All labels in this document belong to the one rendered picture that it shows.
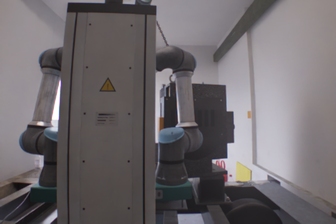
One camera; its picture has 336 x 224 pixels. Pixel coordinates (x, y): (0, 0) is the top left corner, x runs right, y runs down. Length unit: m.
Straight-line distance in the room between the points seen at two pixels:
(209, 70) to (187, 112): 3.11
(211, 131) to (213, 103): 0.20
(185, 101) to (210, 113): 0.46
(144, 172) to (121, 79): 0.34
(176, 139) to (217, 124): 0.64
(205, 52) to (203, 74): 0.49
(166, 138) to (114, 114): 0.25
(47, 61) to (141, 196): 0.76
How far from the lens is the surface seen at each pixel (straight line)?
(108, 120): 0.65
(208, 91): 1.49
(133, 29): 0.72
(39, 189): 0.90
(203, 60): 4.00
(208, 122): 1.33
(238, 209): 1.73
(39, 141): 0.91
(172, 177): 0.79
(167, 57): 0.87
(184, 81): 0.92
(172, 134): 0.77
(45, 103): 0.99
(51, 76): 1.02
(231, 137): 1.59
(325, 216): 1.69
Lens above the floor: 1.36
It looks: 6 degrees up
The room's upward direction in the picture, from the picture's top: straight up
